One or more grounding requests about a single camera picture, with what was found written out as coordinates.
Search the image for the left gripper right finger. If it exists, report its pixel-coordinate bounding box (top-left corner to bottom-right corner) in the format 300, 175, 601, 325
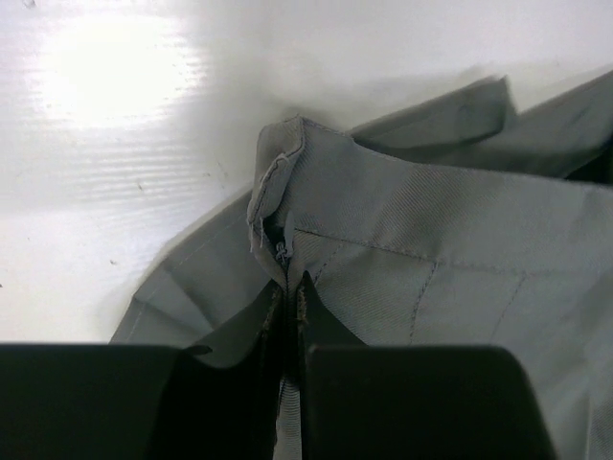
296, 270, 559, 460

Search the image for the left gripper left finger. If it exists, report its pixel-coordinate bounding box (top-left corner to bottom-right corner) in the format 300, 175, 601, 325
0, 282, 284, 460

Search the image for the grey pleated skirt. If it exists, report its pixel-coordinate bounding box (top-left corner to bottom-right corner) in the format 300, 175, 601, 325
114, 74, 612, 459

